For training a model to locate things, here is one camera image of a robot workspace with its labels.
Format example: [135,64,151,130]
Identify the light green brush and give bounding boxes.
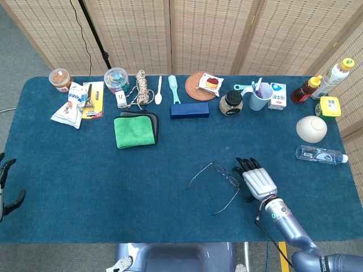
[167,75,183,105]

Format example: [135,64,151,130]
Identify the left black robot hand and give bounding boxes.
[0,152,27,223]

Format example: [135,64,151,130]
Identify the grey-blue robot torso base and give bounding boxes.
[106,242,250,272]

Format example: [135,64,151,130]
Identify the glass jar black lid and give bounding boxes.
[218,90,244,117]

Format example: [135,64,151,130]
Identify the blue table cloth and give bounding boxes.
[0,75,363,244]

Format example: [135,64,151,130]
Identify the white blue milk carton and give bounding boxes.
[267,82,287,111]

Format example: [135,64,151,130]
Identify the white snack packet red cake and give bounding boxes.
[197,72,225,97]

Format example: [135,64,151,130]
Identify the light blue mug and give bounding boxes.
[240,82,273,111]

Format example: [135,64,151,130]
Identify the clear plastic water bottle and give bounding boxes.
[294,144,349,165]

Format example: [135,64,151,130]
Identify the white plastic spoon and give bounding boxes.
[154,75,163,105]

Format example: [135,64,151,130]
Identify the woven bamboo folding screen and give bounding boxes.
[0,0,363,182]

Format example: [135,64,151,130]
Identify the orange snack jar clear lid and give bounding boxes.
[48,68,73,94]

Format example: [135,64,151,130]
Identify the clear jar of coloured clips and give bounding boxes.
[103,67,130,96]

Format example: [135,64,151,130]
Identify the white drink bottle yellow cap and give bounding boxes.
[310,57,356,100]

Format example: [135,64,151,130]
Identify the wire-frame eyeglasses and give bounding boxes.
[186,161,240,216]

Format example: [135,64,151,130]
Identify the dark blue rectangular case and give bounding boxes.
[170,102,210,120]

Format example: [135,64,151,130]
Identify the white crumpled snack bag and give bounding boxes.
[50,100,83,130]

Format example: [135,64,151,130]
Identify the white charger plug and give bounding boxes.
[115,90,128,109]

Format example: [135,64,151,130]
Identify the amber honey bottle yellow cap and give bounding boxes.
[290,75,323,105]

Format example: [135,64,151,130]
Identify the green microfibre cloth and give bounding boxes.
[113,116,157,150]

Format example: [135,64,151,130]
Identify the thin black hanging cable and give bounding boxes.
[69,0,93,76]

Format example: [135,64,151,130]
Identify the white table leg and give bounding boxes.
[243,242,251,272]

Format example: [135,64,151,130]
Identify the black stand pole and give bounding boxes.
[78,0,113,70]

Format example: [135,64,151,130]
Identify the beige bowl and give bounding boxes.
[296,115,328,143]

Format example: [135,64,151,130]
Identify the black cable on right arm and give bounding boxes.
[254,216,294,269]

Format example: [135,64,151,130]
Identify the blue white small packet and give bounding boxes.
[67,81,87,107]

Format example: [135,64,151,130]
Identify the green container yellow lid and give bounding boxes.
[314,96,342,122]

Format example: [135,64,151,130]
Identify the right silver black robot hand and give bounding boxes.
[232,157,278,203]

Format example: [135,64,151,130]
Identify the beige braided rope bundle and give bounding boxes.
[126,70,155,111]

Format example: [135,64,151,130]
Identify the yellow blister pack tool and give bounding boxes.
[81,80,105,120]

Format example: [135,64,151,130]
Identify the round woven rattan coaster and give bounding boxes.
[184,71,223,101]

